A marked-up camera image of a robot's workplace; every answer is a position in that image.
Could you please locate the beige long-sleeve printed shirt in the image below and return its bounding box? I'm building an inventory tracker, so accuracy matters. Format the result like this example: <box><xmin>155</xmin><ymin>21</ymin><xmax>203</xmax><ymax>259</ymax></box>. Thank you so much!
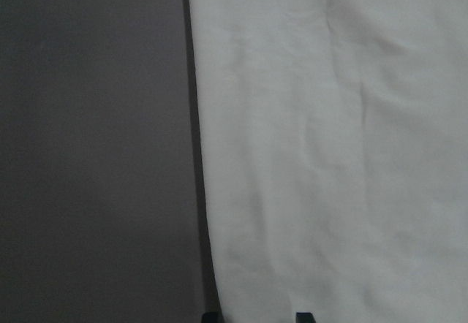
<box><xmin>189</xmin><ymin>0</ymin><xmax>467</xmax><ymax>322</ymax></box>

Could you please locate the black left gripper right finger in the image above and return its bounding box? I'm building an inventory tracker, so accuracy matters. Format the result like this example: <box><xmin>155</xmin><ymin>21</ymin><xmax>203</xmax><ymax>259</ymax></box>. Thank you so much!
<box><xmin>295</xmin><ymin>312</ymin><xmax>315</xmax><ymax>323</ymax></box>

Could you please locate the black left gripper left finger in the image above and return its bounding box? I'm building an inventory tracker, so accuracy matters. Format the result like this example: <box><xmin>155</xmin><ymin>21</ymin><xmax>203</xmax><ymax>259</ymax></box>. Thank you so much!
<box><xmin>201</xmin><ymin>311</ymin><xmax>220</xmax><ymax>323</ymax></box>

